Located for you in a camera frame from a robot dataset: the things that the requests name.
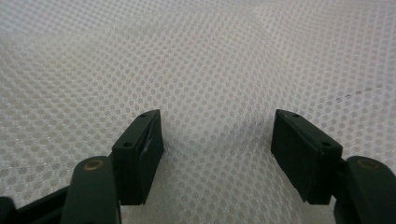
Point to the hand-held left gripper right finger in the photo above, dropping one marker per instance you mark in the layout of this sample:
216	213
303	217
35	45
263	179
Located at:
303	158

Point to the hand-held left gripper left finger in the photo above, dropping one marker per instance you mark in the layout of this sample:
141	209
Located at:
138	158

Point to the cream mesh fabric cushion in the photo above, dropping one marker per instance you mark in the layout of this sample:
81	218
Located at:
199	56

